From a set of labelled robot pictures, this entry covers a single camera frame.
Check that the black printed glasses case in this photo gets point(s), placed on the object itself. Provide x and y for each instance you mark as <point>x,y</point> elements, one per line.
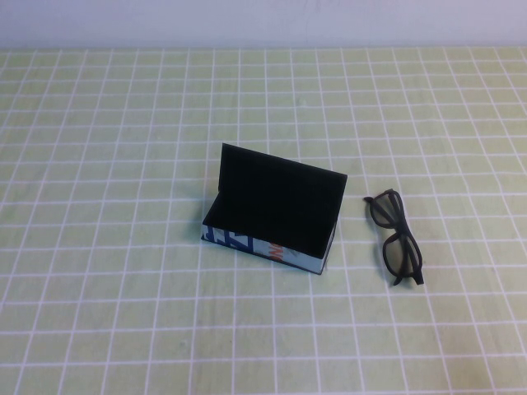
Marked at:
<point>271,197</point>

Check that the black frame glasses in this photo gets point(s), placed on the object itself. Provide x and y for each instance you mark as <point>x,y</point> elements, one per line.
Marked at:
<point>405,230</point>

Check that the green white-checked tablecloth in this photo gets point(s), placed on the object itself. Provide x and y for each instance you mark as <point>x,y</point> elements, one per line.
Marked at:
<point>123,288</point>

